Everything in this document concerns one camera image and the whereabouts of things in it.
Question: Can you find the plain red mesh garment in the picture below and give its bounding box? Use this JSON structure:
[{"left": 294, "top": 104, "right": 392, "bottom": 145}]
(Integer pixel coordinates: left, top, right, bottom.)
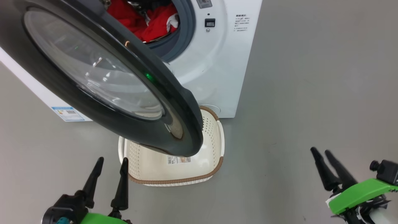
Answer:
[{"left": 107, "top": 0, "right": 147, "bottom": 35}]

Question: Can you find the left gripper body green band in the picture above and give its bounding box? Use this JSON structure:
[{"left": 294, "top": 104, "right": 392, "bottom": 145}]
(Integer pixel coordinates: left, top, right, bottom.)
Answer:
[{"left": 42, "top": 190, "right": 132, "bottom": 224}]

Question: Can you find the barcode label sticker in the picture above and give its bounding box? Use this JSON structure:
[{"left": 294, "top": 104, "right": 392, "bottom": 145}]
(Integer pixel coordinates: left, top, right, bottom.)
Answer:
[{"left": 167, "top": 156, "right": 191, "bottom": 165}]

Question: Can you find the blue energy label sticker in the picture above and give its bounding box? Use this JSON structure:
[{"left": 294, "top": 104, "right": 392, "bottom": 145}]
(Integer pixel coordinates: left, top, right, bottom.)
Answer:
[{"left": 51, "top": 107, "right": 85, "bottom": 122}]

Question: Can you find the grey rubber door seal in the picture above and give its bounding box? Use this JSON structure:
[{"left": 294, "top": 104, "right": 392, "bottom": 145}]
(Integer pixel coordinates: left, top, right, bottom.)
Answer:
[{"left": 146, "top": 0, "right": 196, "bottom": 63}]

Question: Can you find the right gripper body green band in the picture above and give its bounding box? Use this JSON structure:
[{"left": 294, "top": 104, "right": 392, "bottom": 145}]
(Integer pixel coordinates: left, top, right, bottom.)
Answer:
[{"left": 326, "top": 178, "right": 398, "bottom": 224}]

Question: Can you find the dark round washing machine door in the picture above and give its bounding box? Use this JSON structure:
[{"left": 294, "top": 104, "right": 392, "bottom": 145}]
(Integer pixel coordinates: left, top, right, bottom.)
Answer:
[{"left": 0, "top": 0, "right": 204, "bottom": 157}]

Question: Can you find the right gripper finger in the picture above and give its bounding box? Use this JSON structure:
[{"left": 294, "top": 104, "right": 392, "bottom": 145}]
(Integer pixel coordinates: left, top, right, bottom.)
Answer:
[
  {"left": 310, "top": 147, "right": 342, "bottom": 192},
  {"left": 324, "top": 150, "right": 359, "bottom": 189}
]

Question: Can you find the cream perforated laundry basket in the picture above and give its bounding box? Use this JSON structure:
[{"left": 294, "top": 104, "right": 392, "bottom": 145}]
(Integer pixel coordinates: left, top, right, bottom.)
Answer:
[{"left": 118, "top": 106, "right": 225, "bottom": 186}]

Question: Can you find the red jersey with white trim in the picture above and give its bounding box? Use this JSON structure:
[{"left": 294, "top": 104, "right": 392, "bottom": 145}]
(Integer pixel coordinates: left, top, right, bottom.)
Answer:
[{"left": 141, "top": 2, "right": 180, "bottom": 43}]

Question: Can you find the white front-load washing machine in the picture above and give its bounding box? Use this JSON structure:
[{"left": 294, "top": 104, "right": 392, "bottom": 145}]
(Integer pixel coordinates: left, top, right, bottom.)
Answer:
[{"left": 0, "top": 0, "right": 263, "bottom": 122}]

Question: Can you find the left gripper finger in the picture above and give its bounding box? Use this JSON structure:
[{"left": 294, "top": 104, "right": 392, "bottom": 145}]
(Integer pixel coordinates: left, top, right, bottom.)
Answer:
[
  {"left": 110, "top": 157, "right": 129, "bottom": 211},
  {"left": 81, "top": 157, "right": 104, "bottom": 209}
]

